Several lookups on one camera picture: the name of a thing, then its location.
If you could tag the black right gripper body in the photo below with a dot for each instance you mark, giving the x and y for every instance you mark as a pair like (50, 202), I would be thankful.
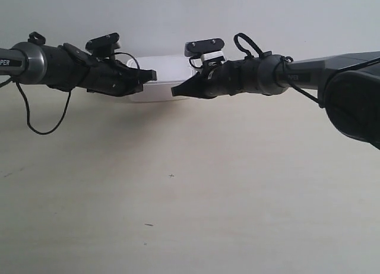
(212, 83)

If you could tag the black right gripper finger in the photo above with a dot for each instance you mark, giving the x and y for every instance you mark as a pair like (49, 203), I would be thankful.
(192, 87)

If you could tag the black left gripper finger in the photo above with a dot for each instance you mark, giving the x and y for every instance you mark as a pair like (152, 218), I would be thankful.
(142, 76)

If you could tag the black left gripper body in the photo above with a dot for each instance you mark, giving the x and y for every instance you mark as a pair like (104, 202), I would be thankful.
(113, 78)

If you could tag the white lidded plastic container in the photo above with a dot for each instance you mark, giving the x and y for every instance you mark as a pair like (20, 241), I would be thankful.
(171, 71)

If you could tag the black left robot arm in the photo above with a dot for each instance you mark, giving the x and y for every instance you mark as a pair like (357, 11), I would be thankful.
(67, 67)

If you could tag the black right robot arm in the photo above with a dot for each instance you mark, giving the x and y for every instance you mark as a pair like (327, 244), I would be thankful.
(346, 86)

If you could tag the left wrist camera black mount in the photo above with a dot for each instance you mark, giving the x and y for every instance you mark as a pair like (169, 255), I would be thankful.
(104, 46)

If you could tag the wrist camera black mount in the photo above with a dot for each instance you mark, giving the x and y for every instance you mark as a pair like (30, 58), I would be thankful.
(205, 54)
(104, 46)

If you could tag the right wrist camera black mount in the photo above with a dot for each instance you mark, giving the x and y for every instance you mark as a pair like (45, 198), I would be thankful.
(205, 54)

